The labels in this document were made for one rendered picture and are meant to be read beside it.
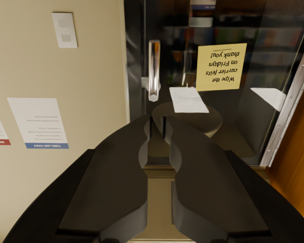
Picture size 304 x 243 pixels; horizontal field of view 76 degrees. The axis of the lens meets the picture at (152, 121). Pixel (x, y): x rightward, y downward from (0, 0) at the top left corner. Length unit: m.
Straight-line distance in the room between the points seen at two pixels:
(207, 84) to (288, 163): 0.30
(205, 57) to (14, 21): 0.72
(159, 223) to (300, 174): 0.32
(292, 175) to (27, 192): 1.28
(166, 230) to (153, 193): 0.08
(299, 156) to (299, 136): 0.04
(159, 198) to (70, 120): 0.63
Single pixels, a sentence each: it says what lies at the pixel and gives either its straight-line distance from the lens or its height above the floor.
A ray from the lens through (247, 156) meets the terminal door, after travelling 0.48.
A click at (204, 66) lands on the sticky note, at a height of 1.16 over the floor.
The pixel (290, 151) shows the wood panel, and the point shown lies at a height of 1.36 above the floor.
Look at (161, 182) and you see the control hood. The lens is 0.46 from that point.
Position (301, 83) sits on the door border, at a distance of 0.43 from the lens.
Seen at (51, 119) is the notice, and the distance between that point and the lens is 1.00.
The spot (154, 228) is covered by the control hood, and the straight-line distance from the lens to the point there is 0.47.
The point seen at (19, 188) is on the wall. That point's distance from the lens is 1.41.
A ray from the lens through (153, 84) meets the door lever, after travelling 0.29.
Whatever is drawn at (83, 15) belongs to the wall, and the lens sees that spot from 0.80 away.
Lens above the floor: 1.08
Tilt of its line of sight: 31 degrees up
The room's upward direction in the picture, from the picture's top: 179 degrees counter-clockwise
